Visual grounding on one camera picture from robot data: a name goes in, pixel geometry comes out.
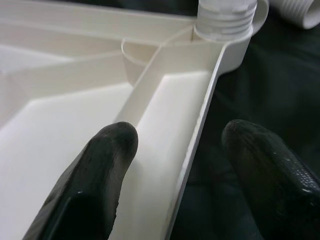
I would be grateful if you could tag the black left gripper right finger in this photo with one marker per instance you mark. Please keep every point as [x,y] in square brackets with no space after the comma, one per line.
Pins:
[270,180]

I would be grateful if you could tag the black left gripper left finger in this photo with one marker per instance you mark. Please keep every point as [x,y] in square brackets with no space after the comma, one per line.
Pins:
[95,180]

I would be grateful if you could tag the white plastic table top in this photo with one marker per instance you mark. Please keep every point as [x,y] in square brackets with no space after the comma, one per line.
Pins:
[62,125]

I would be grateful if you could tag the white plastic table leg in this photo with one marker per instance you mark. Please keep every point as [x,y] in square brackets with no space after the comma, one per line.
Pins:
[300,12]
[225,17]

